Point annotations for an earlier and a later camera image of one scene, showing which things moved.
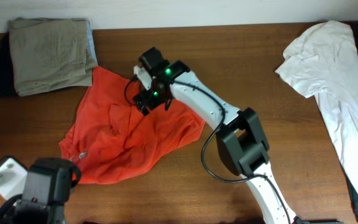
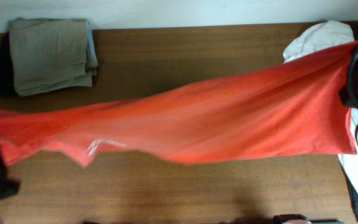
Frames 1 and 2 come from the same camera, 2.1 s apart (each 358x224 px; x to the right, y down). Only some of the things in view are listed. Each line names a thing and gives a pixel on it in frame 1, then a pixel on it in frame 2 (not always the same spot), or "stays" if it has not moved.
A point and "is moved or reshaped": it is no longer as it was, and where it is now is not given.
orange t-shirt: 109,139 is moved or reshaped
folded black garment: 2,70 stays
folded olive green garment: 49,53 stays
